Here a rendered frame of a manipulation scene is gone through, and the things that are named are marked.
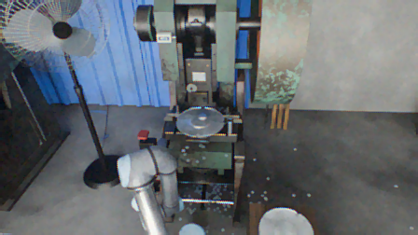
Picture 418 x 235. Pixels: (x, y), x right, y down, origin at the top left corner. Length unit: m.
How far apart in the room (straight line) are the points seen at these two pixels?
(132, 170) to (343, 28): 2.33
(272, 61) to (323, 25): 1.73
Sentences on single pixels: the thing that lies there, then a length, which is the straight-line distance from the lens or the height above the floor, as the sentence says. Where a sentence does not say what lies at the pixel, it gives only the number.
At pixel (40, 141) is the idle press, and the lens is 3.02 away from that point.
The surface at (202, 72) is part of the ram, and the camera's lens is 1.62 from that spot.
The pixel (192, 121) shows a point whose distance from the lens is 1.75.
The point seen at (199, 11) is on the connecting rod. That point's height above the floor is 1.41.
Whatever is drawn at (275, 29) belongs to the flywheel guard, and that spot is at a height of 1.44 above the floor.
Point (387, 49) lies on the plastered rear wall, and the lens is 3.21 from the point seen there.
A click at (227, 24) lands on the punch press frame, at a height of 1.37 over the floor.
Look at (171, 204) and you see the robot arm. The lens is 1.48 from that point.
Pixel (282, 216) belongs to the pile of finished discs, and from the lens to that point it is 1.81.
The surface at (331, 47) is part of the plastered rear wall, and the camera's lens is 3.02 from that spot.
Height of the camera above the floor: 1.85
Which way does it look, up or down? 37 degrees down
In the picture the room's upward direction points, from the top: 2 degrees counter-clockwise
